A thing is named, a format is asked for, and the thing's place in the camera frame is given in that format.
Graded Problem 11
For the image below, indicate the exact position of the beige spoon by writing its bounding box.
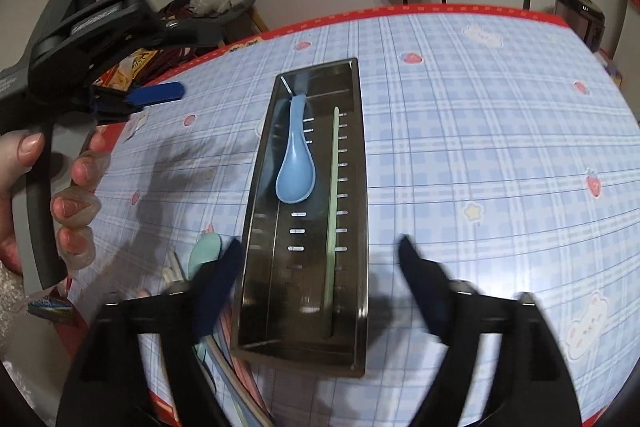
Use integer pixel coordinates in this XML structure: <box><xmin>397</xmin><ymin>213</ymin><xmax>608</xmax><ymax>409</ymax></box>
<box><xmin>161</xmin><ymin>248</ymin><xmax>191</xmax><ymax>284</ymax></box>

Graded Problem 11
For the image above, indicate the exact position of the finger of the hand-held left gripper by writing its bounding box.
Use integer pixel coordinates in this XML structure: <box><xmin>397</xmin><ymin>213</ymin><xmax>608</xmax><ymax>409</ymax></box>
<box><xmin>150</xmin><ymin>0</ymin><xmax>257</xmax><ymax>45</ymax></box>
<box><xmin>90</xmin><ymin>81</ymin><xmax>185</xmax><ymax>125</ymax></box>

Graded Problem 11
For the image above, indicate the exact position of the pink chopstick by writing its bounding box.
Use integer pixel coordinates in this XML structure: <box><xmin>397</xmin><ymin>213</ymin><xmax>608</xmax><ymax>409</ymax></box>
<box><xmin>227</xmin><ymin>347</ymin><xmax>278</xmax><ymax>427</ymax></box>

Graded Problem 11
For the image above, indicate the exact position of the colourful small packet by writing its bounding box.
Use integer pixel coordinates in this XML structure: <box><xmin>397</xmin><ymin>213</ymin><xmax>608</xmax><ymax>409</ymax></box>
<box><xmin>27</xmin><ymin>297</ymin><xmax>76</xmax><ymax>325</ymax></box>

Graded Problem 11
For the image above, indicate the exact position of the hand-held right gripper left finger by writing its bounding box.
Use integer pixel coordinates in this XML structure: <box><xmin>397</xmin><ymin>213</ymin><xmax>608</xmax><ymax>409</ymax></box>
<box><xmin>55</xmin><ymin>237</ymin><xmax>246</xmax><ymax>427</ymax></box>

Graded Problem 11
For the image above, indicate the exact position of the red yellow snack box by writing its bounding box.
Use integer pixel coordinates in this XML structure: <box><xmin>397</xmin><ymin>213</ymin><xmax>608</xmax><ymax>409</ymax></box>
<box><xmin>97</xmin><ymin>49</ymin><xmax>166</xmax><ymax>90</ymax></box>

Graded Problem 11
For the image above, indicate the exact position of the blue spoon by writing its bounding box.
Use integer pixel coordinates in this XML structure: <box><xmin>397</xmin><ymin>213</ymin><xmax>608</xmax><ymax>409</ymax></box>
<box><xmin>275</xmin><ymin>94</ymin><xmax>317</xmax><ymax>204</ymax></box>

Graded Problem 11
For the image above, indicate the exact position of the green spoon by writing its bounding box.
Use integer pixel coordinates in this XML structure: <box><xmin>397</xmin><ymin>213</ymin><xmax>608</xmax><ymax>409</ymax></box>
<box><xmin>187</xmin><ymin>231</ymin><xmax>223</xmax><ymax>393</ymax></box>

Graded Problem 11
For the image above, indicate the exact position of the black appliance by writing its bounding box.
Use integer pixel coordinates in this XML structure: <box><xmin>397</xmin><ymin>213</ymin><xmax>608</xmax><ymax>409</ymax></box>
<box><xmin>555</xmin><ymin>0</ymin><xmax>606</xmax><ymax>50</ymax></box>

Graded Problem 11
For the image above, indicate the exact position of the blue plaid tablecloth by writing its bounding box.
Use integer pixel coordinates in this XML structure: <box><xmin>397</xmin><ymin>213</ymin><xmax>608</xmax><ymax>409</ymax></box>
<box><xmin>65</xmin><ymin>4</ymin><xmax>640</xmax><ymax>427</ymax></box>

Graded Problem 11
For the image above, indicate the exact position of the stainless steel utensil tray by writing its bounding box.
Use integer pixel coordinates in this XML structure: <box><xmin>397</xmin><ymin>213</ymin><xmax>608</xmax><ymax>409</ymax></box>
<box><xmin>229</xmin><ymin>57</ymin><xmax>371</xmax><ymax>379</ymax></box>

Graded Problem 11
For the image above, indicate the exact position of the blue chopstick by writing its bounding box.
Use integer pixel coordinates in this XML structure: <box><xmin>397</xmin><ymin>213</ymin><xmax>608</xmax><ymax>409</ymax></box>
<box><xmin>210</xmin><ymin>342</ymin><xmax>266</xmax><ymax>427</ymax></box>

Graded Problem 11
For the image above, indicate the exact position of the green chopstick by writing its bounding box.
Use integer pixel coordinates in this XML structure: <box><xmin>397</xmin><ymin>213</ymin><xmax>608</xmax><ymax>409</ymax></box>
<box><xmin>322</xmin><ymin>106</ymin><xmax>343</xmax><ymax>340</ymax></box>

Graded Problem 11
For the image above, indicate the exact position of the white fuzzy cloth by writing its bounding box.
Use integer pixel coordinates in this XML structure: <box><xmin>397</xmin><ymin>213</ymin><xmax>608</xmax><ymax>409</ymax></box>
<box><xmin>0</xmin><ymin>267</ymin><xmax>31</xmax><ymax>358</ymax></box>

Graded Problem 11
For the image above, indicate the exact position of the wooden stool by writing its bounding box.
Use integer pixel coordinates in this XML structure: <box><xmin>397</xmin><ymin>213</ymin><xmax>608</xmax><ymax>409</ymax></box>
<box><xmin>220</xmin><ymin>4</ymin><xmax>268</xmax><ymax>46</ymax></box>

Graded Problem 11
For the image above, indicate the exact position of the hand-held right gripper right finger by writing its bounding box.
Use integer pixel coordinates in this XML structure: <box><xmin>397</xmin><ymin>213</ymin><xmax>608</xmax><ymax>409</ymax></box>
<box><xmin>397</xmin><ymin>234</ymin><xmax>583</xmax><ymax>427</ymax></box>

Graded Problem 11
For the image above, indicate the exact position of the person's left hand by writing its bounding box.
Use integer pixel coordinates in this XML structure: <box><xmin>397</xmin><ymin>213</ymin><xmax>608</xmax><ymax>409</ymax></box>
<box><xmin>0</xmin><ymin>129</ymin><xmax>110</xmax><ymax>278</ymax></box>

